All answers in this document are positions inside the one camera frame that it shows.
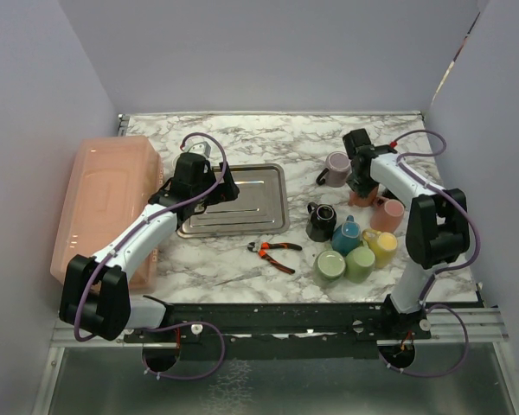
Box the lilac wavy-pattern mug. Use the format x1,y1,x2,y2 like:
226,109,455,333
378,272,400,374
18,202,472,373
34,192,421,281
316,151,351,188

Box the salmon pink mug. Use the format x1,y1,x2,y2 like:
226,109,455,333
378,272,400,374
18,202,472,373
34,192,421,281
348,186,379,208

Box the yellow-green faceted mug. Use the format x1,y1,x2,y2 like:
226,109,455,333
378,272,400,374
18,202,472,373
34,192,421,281
172,155,181,169

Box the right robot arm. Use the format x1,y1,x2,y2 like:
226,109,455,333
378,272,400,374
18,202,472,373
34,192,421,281
343,129,470,338

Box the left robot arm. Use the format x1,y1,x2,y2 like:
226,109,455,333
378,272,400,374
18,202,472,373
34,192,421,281
59,152,240,342

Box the light pink mug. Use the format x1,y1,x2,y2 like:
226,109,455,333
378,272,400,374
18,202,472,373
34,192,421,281
370,196,406,233

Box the blue mug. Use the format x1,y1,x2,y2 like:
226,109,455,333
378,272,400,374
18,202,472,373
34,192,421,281
330,215,362,257

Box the black glossy mug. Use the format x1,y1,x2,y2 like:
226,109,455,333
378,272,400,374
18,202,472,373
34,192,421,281
306,202,336,242

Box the yellow mug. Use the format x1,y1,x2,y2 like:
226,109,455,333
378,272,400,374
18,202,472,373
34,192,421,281
362,228,398,269

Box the green tilted mug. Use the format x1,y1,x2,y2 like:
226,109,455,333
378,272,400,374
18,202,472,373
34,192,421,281
344,241,375,284

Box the pale green upright mug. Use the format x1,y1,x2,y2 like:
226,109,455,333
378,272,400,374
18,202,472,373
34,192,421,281
314,250,346,283

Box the silver metal tray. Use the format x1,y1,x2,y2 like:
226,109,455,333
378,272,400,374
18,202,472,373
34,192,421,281
177,163,290,239

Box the orange black pliers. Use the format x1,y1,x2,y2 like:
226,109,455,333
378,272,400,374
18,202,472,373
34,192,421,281
247,241,303,275

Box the pink plastic storage box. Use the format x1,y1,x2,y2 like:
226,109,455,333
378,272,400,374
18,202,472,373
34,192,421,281
50,136,163,282

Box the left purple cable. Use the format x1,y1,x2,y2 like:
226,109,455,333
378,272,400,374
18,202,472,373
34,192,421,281
73,132,230,382

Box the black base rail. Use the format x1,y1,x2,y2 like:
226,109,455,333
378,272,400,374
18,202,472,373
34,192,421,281
124,300,444,363

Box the aluminium frame rail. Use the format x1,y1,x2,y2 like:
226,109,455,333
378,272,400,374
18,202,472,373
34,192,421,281
427,308,509,343

